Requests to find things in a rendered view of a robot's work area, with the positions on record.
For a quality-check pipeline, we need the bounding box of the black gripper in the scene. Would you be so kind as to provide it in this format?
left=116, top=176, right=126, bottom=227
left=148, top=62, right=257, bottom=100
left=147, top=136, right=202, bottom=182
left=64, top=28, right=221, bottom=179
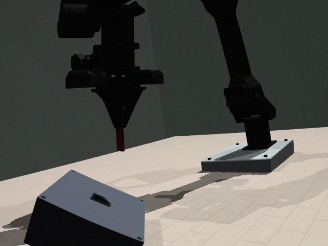
left=65, top=35, right=163, bottom=129

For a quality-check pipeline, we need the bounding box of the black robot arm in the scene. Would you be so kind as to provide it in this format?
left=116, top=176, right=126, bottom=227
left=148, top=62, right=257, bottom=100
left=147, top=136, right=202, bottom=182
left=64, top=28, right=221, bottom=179
left=57, top=0, right=277, bottom=151

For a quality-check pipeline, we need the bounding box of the dark grey sloped panel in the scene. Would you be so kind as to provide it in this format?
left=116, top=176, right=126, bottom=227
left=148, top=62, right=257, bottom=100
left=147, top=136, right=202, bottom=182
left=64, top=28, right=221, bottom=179
left=24, top=169, right=145, bottom=246

